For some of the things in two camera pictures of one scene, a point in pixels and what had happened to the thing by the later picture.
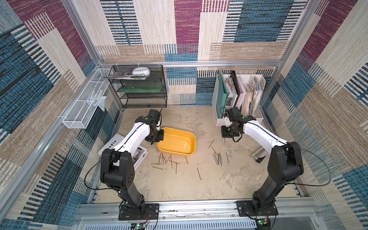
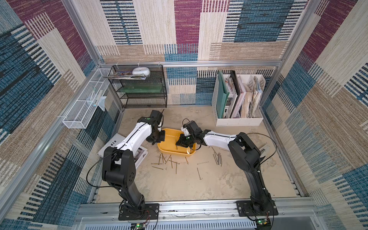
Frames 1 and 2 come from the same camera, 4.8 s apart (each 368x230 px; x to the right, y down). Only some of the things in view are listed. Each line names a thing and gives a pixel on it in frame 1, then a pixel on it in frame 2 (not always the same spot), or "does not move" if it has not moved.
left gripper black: (160, 138) does not move
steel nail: (157, 167) does not move
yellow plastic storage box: (178, 140) does not move
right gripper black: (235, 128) to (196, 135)
